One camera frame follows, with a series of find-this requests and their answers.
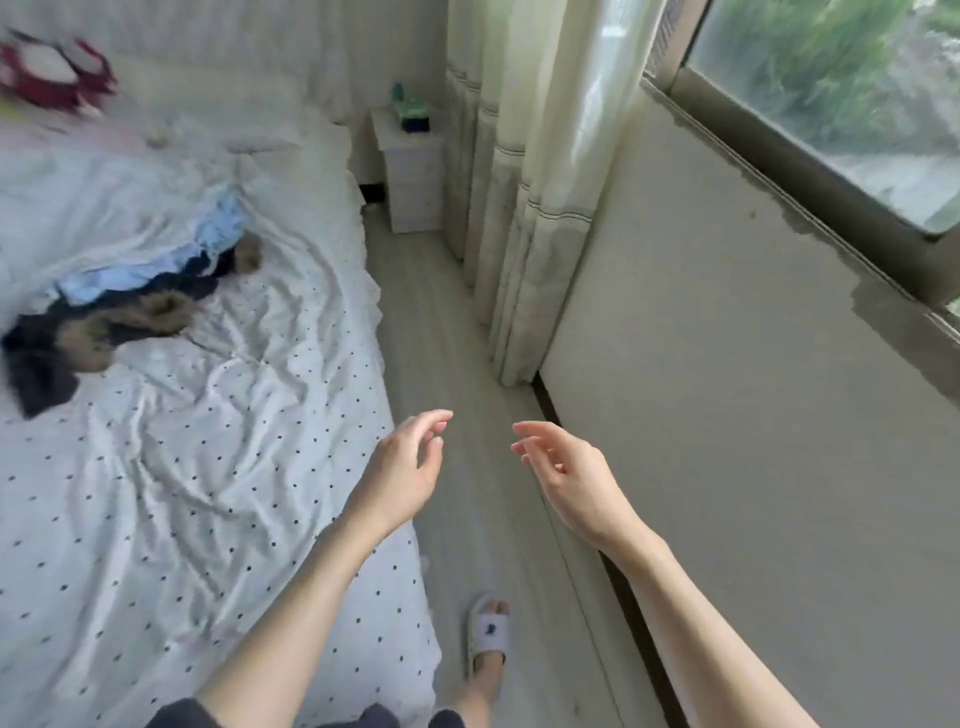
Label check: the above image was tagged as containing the person's right hand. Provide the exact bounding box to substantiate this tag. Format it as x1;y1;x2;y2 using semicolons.
510;420;654;564

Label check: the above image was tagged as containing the person's left hand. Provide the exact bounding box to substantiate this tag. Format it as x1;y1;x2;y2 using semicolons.
345;408;455;545

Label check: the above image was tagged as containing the light blue knit sweater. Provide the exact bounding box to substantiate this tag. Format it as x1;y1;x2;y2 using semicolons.
57;192;251;311

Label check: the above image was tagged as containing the person's right forearm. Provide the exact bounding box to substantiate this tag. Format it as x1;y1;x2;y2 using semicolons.
615;532;819;728

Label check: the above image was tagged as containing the person's left forearm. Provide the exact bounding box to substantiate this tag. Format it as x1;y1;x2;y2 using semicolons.
195;514;384;728

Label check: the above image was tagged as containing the white dotted bed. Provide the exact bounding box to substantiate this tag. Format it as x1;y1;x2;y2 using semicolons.
0;60;446;728

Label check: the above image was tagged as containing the person's lower leg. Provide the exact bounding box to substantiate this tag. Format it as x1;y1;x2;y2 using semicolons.
442;654;509;728

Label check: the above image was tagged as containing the person's black left sleeve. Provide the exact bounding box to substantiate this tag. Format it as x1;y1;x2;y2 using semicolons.
147;697;227;728

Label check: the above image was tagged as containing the white slipper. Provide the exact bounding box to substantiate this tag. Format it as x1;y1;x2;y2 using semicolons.
463;595;515;678

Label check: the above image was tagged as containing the white bedside cabinet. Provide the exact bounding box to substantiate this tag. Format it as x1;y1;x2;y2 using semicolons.
370;105;449;236

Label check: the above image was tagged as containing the striped beige curtain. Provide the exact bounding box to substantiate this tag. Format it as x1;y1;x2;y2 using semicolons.
439;0;671;390

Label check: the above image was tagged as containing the white crumpled blanket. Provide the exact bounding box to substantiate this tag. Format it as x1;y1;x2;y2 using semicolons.
0;138;245;324

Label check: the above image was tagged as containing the white pillow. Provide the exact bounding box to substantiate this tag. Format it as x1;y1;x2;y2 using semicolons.
112;57;312;153

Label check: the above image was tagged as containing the grey framed window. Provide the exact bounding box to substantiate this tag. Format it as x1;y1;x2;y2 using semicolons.
642;0;960;314

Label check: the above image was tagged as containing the red white plush toy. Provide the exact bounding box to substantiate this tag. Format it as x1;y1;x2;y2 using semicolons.
0;30;120;120

